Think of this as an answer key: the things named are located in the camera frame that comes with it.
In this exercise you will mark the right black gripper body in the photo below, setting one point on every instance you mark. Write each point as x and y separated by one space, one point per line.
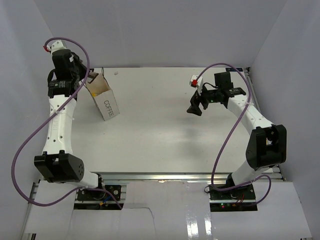
208 96

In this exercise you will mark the white coffee paper bag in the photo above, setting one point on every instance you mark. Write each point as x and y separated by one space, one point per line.
105 101

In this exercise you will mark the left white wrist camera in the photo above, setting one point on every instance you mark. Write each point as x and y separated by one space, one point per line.
56 46

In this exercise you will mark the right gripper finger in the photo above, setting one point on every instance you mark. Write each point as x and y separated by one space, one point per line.
195 99
194 109

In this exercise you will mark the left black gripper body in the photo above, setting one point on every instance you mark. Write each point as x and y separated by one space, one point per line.
76 72

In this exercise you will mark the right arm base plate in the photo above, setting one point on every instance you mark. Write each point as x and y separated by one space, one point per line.
242 199

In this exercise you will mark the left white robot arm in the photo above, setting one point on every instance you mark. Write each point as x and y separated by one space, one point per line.
57 163

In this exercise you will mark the aluminium table frame rail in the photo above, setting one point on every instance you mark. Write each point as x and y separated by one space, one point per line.
145 176

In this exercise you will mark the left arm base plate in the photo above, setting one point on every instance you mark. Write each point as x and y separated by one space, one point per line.
89 195

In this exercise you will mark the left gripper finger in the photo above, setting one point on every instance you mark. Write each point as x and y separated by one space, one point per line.
82 68
84 80

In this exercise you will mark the brown torn snack wrapper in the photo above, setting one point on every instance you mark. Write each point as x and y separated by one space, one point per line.
91 77

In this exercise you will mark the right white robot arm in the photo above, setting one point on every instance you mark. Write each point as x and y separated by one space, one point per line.
267 145

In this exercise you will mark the blue label right corner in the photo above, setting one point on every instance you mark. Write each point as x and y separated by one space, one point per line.
229 69

